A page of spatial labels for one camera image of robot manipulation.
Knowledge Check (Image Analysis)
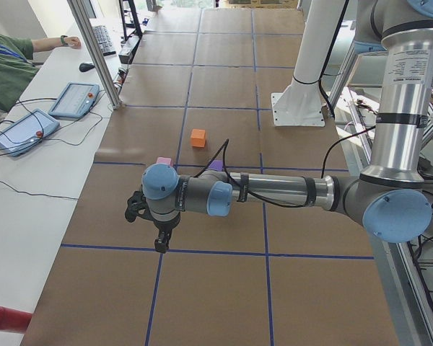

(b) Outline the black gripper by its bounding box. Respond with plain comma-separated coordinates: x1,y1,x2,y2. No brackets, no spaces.
154,217,180,253

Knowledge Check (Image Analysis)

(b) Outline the orange foam cube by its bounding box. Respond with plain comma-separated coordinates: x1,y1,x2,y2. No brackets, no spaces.
190,128,206,148

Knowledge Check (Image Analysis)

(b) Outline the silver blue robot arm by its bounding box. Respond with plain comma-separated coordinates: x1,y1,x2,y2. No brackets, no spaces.
125,1,433,253

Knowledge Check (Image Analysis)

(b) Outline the person's hand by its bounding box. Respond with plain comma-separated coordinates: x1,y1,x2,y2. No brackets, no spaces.
64,36,82,49

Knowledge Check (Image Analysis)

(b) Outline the pink foam cube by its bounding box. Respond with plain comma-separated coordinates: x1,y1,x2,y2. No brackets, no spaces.
156,156,173,167

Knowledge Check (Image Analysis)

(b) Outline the purple foam cube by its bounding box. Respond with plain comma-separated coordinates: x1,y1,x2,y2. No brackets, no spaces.
208,159,224,172

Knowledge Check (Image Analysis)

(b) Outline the far blue teach pendant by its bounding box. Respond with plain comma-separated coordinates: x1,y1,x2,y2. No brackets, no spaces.
48,82,100,119

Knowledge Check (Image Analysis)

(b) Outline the blue teach pendant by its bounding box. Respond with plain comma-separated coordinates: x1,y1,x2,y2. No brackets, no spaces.
48,82,100,119
0,109,60,156

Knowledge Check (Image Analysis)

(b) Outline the near blue teach pendant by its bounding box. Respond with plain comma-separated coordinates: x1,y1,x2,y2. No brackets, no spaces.
0,109,60,156

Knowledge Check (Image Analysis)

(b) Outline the red cylinder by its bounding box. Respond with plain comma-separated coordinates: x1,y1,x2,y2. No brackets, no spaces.
0,306,32,334

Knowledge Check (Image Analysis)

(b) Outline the black computer mouse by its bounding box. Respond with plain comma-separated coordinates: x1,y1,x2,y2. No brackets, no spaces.
79,63,95,73

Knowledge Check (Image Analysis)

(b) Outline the black keyboard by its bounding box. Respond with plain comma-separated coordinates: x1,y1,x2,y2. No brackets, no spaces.
92,25,116,56

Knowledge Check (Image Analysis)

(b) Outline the person in green shirt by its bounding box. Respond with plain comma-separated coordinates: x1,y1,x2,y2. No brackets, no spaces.
0,35,71,112

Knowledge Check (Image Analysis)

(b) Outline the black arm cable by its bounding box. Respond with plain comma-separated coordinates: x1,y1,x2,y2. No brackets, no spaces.
193,138,378,209

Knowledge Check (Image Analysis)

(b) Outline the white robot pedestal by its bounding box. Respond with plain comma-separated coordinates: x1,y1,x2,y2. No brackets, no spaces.
271,0,348,127

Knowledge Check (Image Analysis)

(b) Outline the aluminium frame post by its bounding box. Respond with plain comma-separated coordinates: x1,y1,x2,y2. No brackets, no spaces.
67,0,122,110

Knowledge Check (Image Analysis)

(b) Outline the aluminium frame rack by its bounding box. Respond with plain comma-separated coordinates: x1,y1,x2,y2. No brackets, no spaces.
328,46,433,346

